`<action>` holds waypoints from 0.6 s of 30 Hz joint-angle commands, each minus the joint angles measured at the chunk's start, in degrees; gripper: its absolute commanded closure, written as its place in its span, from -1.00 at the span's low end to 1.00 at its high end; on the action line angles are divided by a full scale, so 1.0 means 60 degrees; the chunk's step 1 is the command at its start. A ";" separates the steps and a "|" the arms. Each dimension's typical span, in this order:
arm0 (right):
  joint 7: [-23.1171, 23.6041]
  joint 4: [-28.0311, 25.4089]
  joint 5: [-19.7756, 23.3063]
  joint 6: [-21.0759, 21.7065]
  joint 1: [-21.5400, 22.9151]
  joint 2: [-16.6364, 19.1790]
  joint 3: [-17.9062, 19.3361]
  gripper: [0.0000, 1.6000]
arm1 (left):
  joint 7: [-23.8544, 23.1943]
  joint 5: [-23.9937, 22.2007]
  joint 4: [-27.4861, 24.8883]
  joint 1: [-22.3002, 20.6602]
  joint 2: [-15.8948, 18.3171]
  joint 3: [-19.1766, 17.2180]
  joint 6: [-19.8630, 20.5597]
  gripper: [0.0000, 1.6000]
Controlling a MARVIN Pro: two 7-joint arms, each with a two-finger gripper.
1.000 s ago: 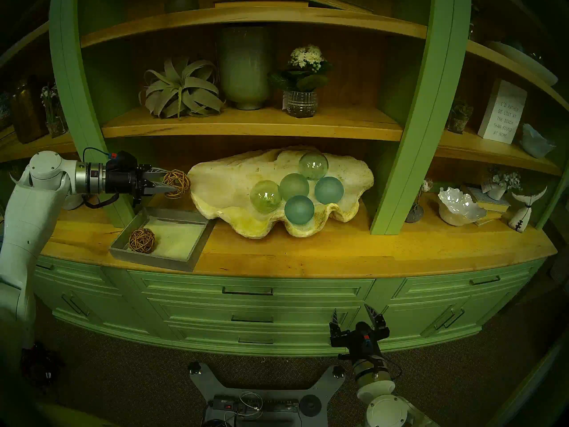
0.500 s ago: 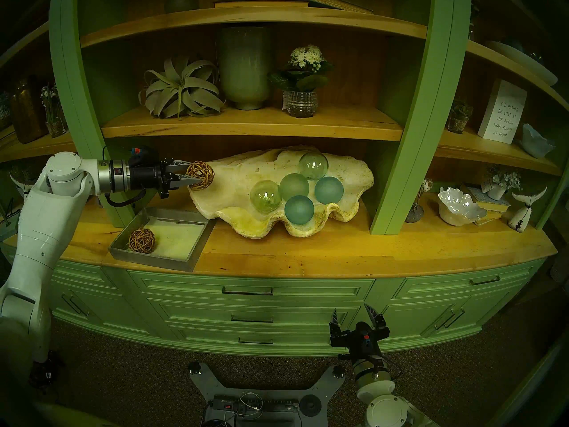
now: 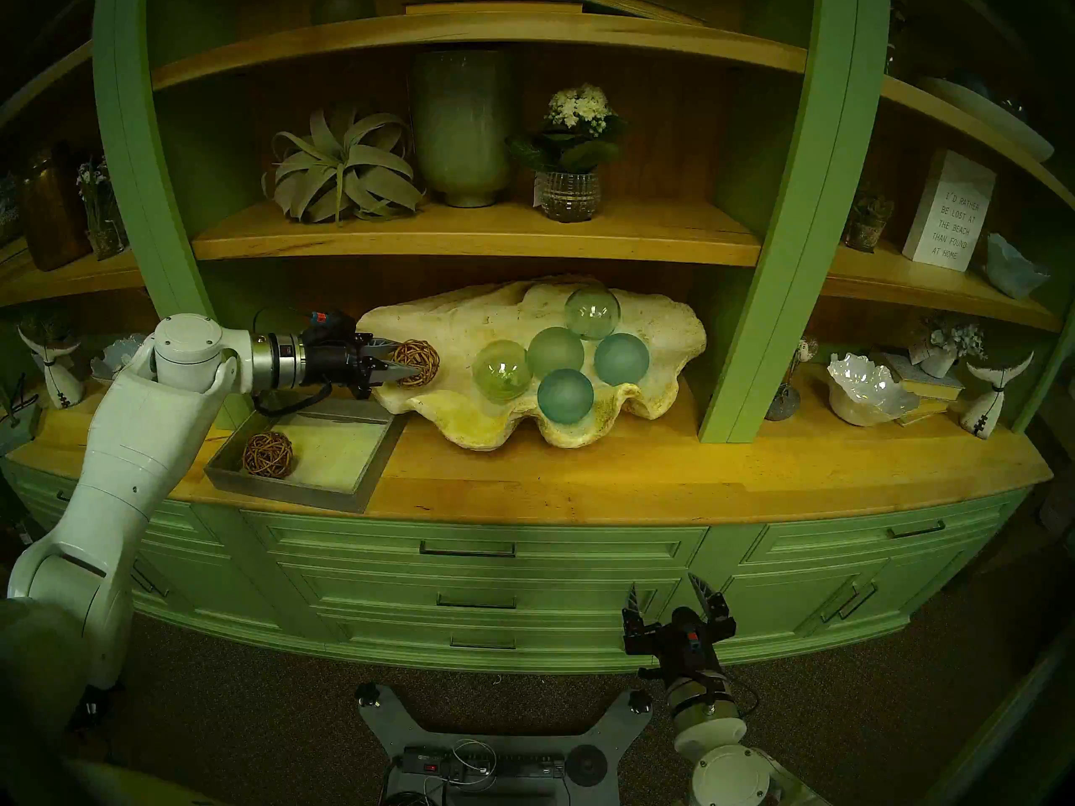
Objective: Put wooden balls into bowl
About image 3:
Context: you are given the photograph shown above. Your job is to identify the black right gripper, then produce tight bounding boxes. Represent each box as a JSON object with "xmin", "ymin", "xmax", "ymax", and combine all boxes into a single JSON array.
[{"xmin": 622, "ymin": 571, "xmax": 737, "ymax": 679}]

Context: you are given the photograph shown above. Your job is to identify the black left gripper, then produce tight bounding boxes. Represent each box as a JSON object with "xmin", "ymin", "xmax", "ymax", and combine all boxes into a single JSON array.
[{"xmin": 301, "ymin": 311, "xmax": 421, "ymax": 398}]

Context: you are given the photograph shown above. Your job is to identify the brown wicker ball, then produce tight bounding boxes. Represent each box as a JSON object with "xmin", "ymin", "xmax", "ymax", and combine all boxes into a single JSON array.
[
  {"xmin": 243, "ymin": 431, "xmax": 295, "ymax": 479},
  {"xmin": 391, "ymin": 338, "xmax": 441, "ymax": 389}
]

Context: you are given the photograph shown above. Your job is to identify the giant clam shell bowl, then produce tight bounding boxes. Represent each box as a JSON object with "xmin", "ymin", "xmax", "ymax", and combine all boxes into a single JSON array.
[{"xmin": 357, "ymin": 275, "xmax": 707, "ymax": 451}]

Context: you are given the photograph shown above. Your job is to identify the white bowl with seashells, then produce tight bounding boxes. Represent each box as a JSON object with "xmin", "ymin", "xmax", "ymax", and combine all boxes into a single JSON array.
[{"xmin": 90, "ymin": 334, "xmax": 156, "ymax": 385}]

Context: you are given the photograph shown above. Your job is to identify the white shell-shaped bowl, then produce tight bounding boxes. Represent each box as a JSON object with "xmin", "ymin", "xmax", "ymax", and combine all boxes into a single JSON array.
[{"xmin": 826, "ymin": 352, "xmax": 921, "ymax": 428}]

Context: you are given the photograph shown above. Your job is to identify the pale blue wavy bowl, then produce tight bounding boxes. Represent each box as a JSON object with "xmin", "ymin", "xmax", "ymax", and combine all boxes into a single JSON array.
[{"xmin": 984, "ymin": 233, "xmax": 1051, "ymax": 300}]

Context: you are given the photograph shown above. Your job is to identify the grey metal tray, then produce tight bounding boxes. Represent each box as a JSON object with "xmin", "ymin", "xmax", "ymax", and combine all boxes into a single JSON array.
[{"xmin": 204, "ymin": 397, "xmax": 409, "ymax": 514}]

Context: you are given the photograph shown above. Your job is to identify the clear green glass ball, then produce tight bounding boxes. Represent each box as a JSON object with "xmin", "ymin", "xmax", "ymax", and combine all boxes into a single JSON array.
[{"xmin": 472, "ymin": 339, "xmax": 533, "ymax": 402}]

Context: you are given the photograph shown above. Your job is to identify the frosted green glass ball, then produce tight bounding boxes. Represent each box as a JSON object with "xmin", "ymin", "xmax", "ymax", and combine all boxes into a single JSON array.
[{"xmin": 527, "ymin": 327, "xmax": 585, "ymax": 381}]

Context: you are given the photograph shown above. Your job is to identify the frosted blue glass ball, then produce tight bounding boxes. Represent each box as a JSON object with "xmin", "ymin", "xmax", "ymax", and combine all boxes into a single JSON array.
[
  {"xmin": 537, "ymin": 369, "xmax": 595, "ymax": 426},
  {"xmin": 594, "ymin": 332, "xmax": 651, "ymax": 387}
]

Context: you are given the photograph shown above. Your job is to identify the grey-green air plant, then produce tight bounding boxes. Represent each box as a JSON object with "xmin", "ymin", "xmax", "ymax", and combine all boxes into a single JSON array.
[{"xmin": 262, "ymin": 106, "xmax": 427, "ymax": 226}]

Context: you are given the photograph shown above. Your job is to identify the clear pale glass ball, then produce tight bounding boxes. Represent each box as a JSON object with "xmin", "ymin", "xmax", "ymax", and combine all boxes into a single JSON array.
[{"xmin": 564, "ymin": 285, "xmax": 621, "ymax": 341}]

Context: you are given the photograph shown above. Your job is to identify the black power strip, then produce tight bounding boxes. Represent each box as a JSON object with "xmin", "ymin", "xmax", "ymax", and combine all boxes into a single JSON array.
[{"xmin": 401, "ymin": 747, "xmax": 567, "ymax": 784}]

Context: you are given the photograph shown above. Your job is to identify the small bird figurine on stone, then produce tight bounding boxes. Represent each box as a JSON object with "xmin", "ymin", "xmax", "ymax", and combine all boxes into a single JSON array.
[{"xmin": 764, "ymin": 336, "xmax": 820, "ymax": 422}]

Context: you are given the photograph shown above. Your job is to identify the tall green ceramic vase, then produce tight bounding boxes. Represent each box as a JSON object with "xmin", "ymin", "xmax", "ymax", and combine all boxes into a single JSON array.
[{"xmin": 410, "ymin": 49, "xmax": 515, "ymax": 209}]

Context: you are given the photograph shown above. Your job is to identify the white flowers in glass pot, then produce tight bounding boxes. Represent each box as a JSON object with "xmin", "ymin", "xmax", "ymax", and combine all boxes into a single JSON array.
[{"xmin": 506, "ymin": 84, "xmax": 629, "ymax": 224}]

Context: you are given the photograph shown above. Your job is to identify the small flowers in glass vase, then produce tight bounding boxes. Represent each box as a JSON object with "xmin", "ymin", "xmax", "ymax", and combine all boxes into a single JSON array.
[{"xmin": 76, "ymin": 158, "xmax": 128, "ymax": 261}]

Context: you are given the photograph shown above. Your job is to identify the tan old book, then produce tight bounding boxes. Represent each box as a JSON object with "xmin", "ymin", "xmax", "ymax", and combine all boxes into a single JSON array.
[{"xmin": 894, "ymin": 382, "xmax": 965, "ymax": 427}]

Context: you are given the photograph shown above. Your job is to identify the white whale tail figurine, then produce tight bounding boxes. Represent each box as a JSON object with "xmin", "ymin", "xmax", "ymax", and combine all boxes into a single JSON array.
[
  {"xmin": 960, "ymin": 351, "xmax": 1035, "ymax": 440},
  {"xmin": 18, "ymin": 324, "xmax": 87, "ymax": 411}
]

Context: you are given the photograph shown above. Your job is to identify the grey-cover old book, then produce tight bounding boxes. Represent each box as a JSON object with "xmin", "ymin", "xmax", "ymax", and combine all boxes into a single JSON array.
[{"xmin": 869, "ymin": 345, "xmax": 965, "ymax": 391}]

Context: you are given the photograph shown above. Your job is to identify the dark green sphere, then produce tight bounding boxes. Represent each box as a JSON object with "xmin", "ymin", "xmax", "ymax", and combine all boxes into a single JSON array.
[{"xmin": 309, "ymin": 0, "xmax": 377, "ymax": 26}]

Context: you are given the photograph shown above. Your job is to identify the brown glass jar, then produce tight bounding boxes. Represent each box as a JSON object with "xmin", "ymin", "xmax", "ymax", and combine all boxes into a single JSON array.
[{"xmin": 17, "ymin": 145, "xmax": 92, "ymax": 273}]

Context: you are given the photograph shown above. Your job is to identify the flat tan book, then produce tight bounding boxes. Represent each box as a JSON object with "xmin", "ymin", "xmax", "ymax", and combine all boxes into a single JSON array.
[{"xmin": 405, "ymin": 1, "xmax": 585, "ymax": 16}]

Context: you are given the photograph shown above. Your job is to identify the green wooden bookcase cabinet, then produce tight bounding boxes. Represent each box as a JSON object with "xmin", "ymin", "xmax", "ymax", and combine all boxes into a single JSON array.
[{"xmin": 0, "ymin": 0, "xmax": 1075, "ymax": 675}]

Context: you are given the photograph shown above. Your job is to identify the small dark potted plant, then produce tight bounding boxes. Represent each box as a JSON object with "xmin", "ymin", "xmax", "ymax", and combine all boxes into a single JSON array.
[{"xmin": 842, "ymin": 183, "xmax": 896, "ymax": 254}]

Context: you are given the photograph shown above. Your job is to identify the leaning old book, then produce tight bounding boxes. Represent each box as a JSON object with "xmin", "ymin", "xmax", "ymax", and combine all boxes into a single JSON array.
[{"xmin": 544, "ymin": 0, "xmax": 706, "ymax": 26}]

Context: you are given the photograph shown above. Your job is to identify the white beach quote sign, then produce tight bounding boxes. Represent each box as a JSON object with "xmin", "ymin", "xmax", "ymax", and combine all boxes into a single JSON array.
[{"xmin": 902, "ymin": 148, "xmax": 997, "ymax": 273}]

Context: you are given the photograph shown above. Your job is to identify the large white platter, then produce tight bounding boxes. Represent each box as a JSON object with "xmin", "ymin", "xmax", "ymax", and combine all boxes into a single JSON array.
[{"xmin": 917, "ymin": 76, "xmax": 1055, "ymax": 163}]

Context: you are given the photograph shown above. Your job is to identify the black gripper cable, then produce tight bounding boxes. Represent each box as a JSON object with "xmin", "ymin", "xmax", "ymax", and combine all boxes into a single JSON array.
[{"xmin": 250, "ymin": 383, "xmax": 337, "ymax": 417}]

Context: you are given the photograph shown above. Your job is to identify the thin white cable loop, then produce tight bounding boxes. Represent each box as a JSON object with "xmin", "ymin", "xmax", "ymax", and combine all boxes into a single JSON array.
[{"xmin": 454, "ymin": 739, "xmax": 498, "ymax": 784}]

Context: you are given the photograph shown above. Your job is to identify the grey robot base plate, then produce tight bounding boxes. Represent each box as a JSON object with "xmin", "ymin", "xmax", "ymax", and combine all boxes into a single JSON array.
[{"xmin": 354, "ymin": 683, "xmax": 654, "ymax": 806}]

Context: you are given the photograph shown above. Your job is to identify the small grey wire-handled basket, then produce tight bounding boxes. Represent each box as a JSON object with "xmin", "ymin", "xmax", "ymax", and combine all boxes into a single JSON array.
[{"xmin": 0, "ymin": 374, "xmax": 43, "ymax": 458}]

